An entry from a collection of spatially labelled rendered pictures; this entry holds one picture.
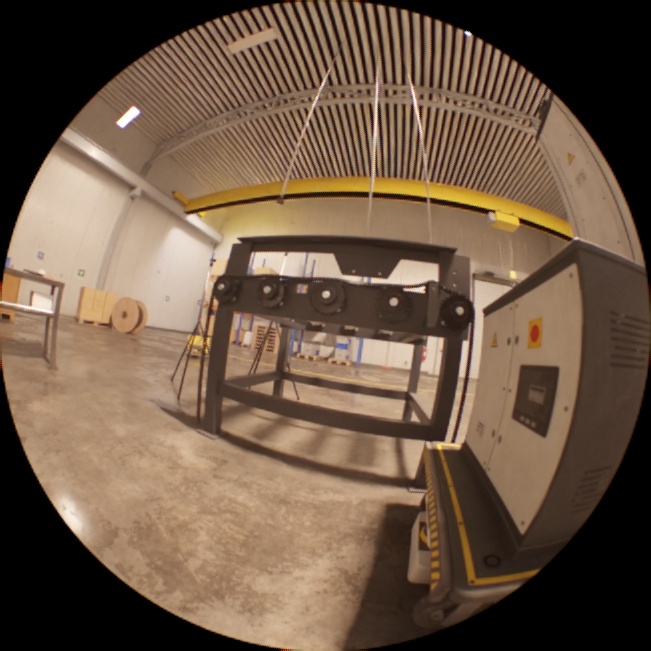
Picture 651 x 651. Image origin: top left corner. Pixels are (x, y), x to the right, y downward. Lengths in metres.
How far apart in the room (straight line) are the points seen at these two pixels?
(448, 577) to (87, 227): 11.02
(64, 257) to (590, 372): 10.74
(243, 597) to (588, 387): 0.79
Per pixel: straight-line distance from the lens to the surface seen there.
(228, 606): 0.70
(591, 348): 0.40
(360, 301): 1.06
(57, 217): 10.60
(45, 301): 2.54
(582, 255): 0.43
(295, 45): 8.34
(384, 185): 8.50
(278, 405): 1.16
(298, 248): 1.26
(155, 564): 0.77
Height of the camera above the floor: 0.64
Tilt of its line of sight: 5 degrees up
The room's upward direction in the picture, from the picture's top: 9 degrees clockwise
